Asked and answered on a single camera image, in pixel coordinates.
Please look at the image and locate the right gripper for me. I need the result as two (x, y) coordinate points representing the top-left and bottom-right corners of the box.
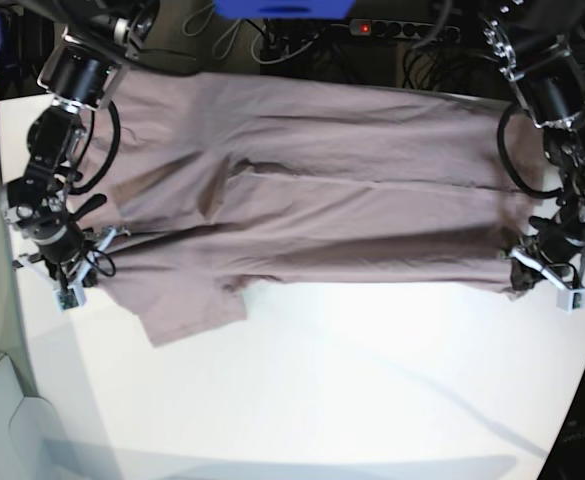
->
(14, 226), (130, 293)

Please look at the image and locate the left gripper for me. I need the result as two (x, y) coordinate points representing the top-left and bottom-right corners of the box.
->
(507, 217), (585, 293)

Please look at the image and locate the mauve pink t-shirt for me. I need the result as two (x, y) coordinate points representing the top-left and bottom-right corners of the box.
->
(81, 72), (536, 346)

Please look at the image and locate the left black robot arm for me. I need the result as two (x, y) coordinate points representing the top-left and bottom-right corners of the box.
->
(477, 1), (585, 292)

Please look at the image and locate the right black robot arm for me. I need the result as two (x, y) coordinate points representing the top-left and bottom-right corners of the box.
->
(1, 1), (159, 299)

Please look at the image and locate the black power strip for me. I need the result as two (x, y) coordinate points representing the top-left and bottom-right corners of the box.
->
(348, 19), (434, 41)

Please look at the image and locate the blue plastic bin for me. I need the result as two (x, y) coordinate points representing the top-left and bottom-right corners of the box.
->
(214, 0), (355, 19)

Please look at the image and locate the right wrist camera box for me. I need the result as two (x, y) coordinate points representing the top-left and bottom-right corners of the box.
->
(54, 285), (86, 312)

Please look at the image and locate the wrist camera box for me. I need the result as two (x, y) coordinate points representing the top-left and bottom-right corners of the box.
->
(54, 285), (86, 312)
(557, 288), (585, 313)

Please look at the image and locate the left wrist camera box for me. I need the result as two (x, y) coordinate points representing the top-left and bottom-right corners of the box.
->
(557, 288), (585, 313)

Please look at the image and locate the white looped cable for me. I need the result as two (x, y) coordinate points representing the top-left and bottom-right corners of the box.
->
(212, 19), (273, 65)

